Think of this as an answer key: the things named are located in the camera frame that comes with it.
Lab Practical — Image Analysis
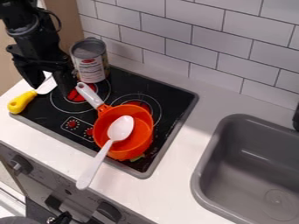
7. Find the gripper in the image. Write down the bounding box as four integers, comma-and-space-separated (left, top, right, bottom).
4, 34, 79, 99

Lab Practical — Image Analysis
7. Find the toy stove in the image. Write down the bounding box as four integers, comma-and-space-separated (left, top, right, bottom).
8, 64, 200, 179

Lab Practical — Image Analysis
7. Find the yellow-handled spatula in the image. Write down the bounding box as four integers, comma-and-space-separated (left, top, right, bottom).
5, 73, 59, 115

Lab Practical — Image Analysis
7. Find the white plastic spoon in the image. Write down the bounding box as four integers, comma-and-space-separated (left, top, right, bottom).
74, 115, 136, 191

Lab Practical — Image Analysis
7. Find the silver can with white label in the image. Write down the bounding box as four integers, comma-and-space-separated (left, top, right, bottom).
68, 37, 111, 84

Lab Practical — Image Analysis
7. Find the green toy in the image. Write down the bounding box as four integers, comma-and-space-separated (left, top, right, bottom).
128, 154, 148, 163

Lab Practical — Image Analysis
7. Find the toy sink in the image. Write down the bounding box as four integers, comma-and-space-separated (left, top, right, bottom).
189, 113, 299, 224

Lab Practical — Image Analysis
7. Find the orange pot with grey handle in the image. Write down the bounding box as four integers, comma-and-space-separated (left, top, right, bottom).
74, 81, 157, 162

